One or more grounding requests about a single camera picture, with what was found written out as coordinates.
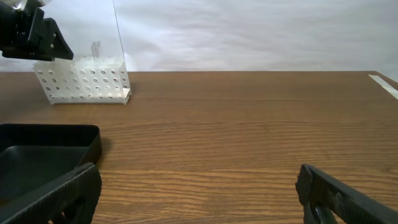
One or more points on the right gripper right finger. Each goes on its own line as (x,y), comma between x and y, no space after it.
(335,199)

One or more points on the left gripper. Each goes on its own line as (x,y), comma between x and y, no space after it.
(21,34)

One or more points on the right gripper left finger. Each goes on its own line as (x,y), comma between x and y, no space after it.
(59,196)

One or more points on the black tray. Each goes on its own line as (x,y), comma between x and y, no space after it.
(46,161)

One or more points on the clear test tube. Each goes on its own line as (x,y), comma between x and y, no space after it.
(97,49)

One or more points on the white test tube rack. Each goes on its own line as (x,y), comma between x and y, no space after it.
(87,84)

